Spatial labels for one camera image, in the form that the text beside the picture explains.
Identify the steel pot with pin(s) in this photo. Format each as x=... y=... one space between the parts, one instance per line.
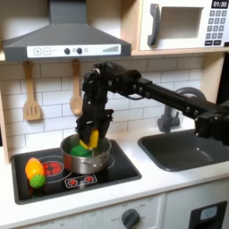
x=86 y=167

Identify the orange toy vegetable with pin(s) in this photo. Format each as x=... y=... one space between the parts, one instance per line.
x=34 y=167

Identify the white toy microwave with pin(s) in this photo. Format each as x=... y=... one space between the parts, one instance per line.
x=184 y=41

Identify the green toy vegetable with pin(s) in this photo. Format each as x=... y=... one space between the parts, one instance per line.
x=38 y=182

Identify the grey tap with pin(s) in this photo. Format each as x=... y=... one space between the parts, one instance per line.
x=167 y=122

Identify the wooden slotted spatula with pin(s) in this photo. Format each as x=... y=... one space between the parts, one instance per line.
x=31 y=110

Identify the grey oven knob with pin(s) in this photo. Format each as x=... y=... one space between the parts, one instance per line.
x=130 y=219

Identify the green toy block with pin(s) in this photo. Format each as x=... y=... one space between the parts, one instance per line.
x=79 y=151

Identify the black toy stove top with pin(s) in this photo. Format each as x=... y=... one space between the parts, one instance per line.
x=119 y=176

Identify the wooden spoon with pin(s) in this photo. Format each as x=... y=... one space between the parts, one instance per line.
x=76 y=104

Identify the grey extractor hood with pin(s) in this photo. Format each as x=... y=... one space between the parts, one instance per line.
x=65 y=38

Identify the grey sink basin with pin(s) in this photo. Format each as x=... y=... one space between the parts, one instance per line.
x=184 y=152

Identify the yellow toy block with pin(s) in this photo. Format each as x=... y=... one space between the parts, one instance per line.
x=94 y=140

